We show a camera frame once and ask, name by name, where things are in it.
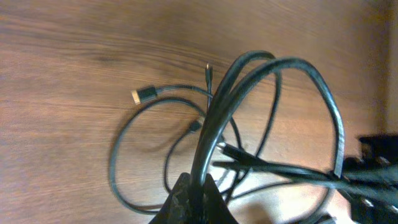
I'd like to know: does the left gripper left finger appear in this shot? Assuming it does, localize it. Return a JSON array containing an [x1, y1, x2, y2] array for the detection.
[[149, 172, 190, 224]]

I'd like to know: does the black cable bundle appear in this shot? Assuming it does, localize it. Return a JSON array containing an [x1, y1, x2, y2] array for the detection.
[[108, 50, 346, 224]]

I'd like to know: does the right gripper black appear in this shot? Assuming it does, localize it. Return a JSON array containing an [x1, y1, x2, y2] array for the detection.
[[339, 133, 397, 224]]

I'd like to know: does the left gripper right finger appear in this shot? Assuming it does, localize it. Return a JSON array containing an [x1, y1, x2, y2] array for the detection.
[[203, 174, 238, 224]]

